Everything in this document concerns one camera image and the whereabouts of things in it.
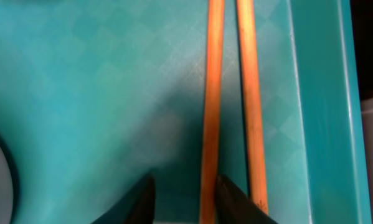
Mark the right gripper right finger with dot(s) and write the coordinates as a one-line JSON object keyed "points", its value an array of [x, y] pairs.
{"points": [[234, 207]]}

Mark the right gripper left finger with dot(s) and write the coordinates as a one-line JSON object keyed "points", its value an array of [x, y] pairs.
{"points": [[136, 207]]}

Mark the teal serving tray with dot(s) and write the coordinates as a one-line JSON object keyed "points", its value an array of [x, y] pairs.
{"points": [[96, 94]]}

